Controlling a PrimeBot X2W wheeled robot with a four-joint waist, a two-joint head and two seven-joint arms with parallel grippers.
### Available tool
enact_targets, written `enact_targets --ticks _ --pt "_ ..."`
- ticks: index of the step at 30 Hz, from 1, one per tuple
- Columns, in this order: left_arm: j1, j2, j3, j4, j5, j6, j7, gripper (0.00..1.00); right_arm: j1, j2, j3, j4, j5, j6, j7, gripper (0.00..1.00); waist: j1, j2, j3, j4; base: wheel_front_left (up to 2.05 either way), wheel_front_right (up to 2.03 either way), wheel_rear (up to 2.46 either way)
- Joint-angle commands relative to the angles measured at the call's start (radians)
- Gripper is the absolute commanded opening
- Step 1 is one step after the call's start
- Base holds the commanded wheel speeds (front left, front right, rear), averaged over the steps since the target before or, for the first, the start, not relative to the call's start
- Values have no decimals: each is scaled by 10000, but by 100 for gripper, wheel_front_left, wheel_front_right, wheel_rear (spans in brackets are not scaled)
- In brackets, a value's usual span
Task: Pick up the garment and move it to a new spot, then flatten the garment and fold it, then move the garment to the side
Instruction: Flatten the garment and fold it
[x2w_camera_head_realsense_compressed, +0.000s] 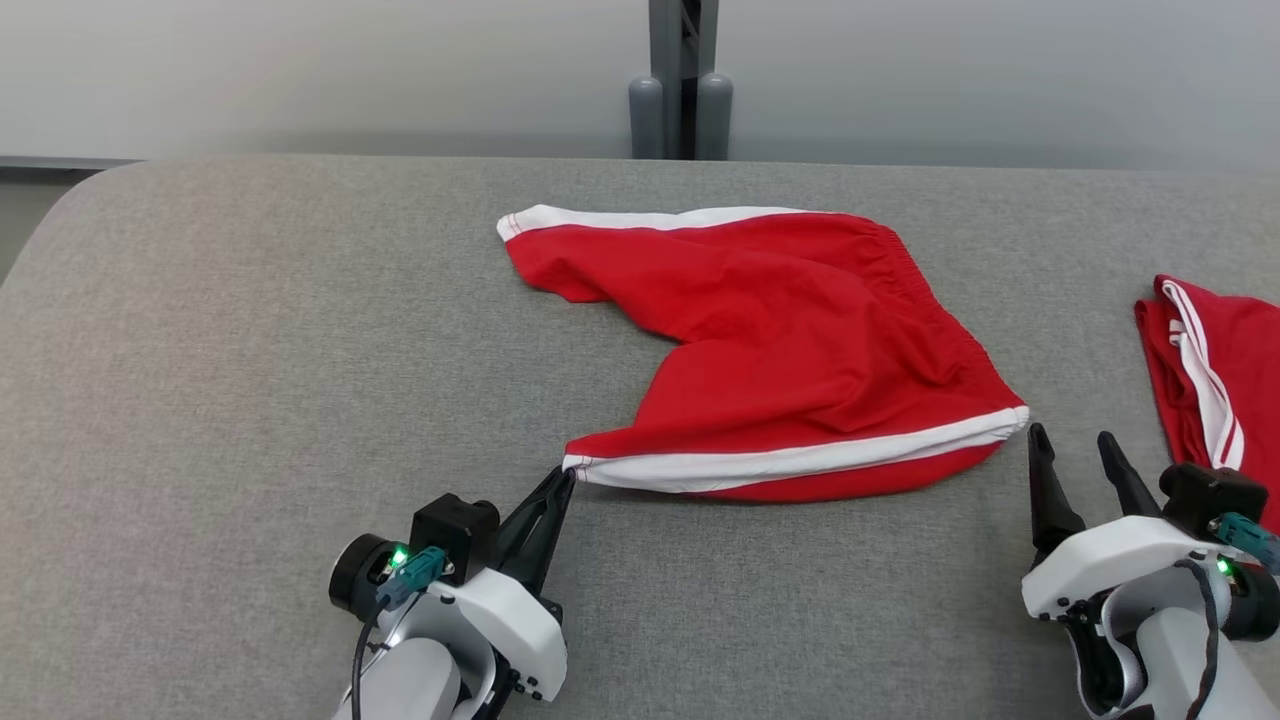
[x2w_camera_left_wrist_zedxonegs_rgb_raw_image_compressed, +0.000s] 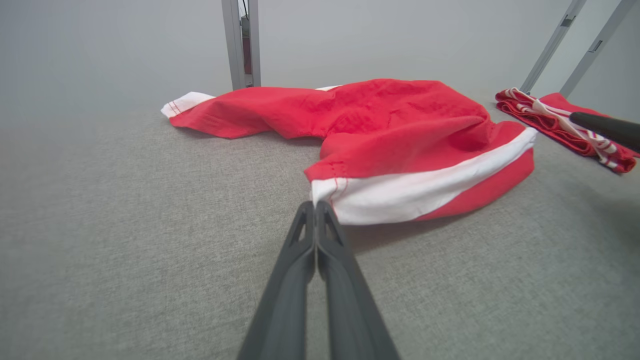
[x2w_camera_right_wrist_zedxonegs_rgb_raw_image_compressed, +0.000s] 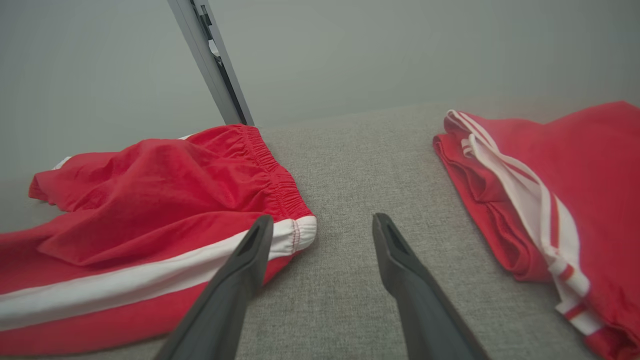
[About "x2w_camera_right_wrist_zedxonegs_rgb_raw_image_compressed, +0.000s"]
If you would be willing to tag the red white basketball jersey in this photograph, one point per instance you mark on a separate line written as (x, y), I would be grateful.
(600, 175)

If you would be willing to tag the red shorts white side stripe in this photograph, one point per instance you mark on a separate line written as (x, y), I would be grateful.
(150, 190)

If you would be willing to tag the grey metal partition post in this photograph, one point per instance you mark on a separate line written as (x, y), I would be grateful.
(200, 57)
(234, 80)

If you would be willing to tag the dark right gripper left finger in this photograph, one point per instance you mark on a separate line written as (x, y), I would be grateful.
(225, 310)

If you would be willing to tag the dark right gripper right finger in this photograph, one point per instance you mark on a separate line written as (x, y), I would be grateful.
(425, 320)

